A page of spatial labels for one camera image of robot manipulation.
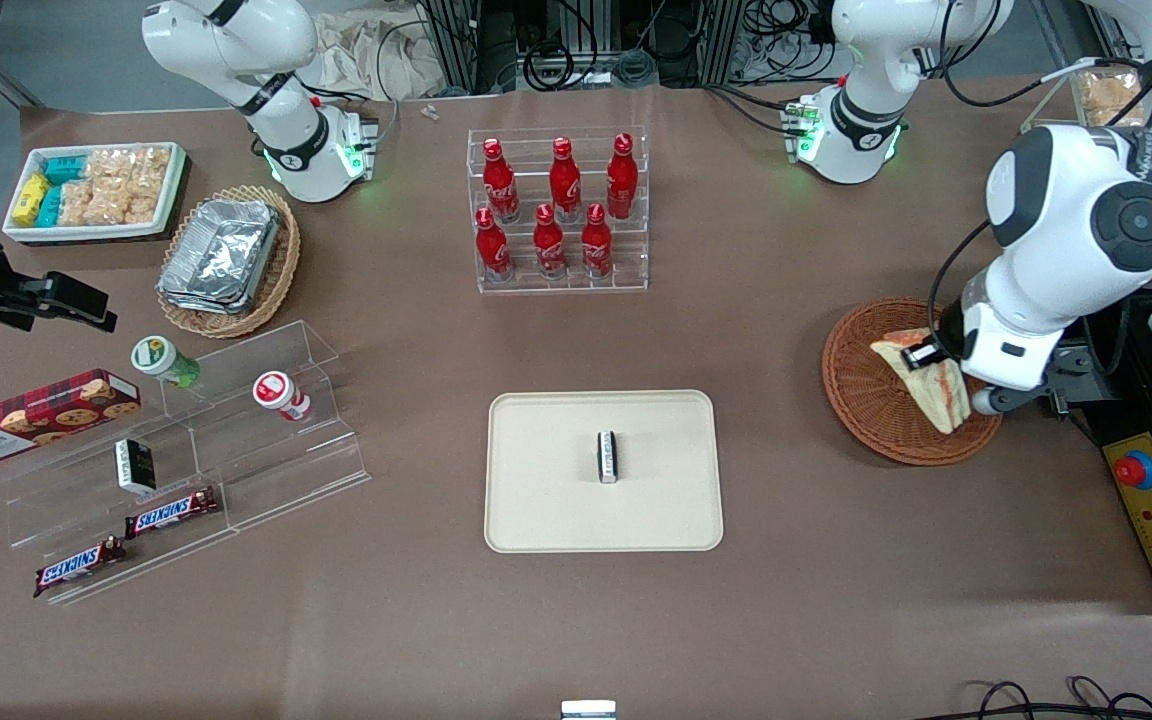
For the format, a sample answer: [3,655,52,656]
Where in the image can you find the triangle sandwich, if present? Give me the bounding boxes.
[870,328,973,435]

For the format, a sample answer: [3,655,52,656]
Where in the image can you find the round brown wicker basket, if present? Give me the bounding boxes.
[821,297,1007,468]

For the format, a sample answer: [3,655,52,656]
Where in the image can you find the oval light wicker basket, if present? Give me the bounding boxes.
[156,185,302,340]

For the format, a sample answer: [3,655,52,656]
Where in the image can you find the cream plastic tray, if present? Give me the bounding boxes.
[484,389,725,554]

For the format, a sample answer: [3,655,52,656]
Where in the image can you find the white rectangular snack bin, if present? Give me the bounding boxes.
[3,142,188,246]

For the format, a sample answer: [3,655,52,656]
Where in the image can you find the green lid snack cup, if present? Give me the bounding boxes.
[131,335,203,390]

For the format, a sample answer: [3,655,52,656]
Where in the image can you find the clear rice cracker bag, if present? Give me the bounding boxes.
[86,147,173,191]
[60,180,169,227]

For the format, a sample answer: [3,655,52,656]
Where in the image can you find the yellow snack packet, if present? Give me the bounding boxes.
[13,172,50,227]

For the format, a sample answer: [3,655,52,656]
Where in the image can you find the red tartan cookie box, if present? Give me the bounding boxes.
[0,368,143,468]

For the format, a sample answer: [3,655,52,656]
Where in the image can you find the black appliance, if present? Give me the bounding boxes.
[1036,285,1152,451]

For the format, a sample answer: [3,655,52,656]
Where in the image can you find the stacked aluminium foil containers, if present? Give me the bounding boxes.
[157,198,283,317]

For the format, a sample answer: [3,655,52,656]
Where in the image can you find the red lid snack cup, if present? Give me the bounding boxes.
[253,371,313,423]

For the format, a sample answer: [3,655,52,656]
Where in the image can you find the Snickers chocolate bar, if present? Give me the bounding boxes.
[33,536,128,599]
[124,486,220,541]

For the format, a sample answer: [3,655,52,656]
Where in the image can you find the clear bread bin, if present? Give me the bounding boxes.
[1021,57,1152,137]

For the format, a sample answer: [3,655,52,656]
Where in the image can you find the clear acrylic stepped shelf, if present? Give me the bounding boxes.
[0,320,372,608]

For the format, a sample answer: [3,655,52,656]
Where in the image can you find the bagged bread roll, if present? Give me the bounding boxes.
[1076,65,1148,127]

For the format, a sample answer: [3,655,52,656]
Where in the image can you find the clear acrylic bottle rack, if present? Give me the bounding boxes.
[466,125,651,295]

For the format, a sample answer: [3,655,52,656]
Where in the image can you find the red cola bottle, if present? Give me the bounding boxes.
[533,204,568,281]
[580,203,615,281]
[548,137,583,224]
[475,207,516,284]
[605,133,640,222]
[481,138,521,224]

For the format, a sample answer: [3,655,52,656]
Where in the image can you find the crumpled clear plastic sheet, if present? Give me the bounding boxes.
[311,12,448,102]

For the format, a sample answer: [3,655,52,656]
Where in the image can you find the black equipment rack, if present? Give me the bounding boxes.
[416,0,837,96]

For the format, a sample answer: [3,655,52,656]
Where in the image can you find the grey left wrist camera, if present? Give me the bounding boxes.
[971,384,1043,418]

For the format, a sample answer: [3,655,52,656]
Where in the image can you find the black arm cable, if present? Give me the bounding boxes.
[926,220,997,341]

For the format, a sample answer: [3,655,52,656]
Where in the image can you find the grey metal bracket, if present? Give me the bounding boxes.
[1046,345,1123,416]

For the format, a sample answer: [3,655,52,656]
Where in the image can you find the black floor cable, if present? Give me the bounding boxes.
[936,677,1152,720]

